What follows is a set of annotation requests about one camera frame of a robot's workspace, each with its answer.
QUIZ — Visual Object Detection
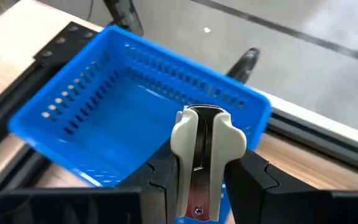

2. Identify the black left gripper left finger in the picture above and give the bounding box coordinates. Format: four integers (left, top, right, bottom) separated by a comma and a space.
0, 143, 180, 224

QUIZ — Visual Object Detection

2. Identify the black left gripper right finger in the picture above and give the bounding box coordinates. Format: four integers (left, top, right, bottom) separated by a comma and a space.
223, 147, 358, 224

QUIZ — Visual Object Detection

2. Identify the cream white staple remover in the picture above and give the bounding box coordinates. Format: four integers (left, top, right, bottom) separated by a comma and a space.
170, 104, 249, 223

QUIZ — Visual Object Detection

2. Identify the blue plastic basket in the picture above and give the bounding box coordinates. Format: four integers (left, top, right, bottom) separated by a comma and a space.
7, 24, 273, 224

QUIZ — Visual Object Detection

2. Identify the black metal table frame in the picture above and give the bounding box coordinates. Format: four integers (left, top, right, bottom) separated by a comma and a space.
0, 21, 358, 203

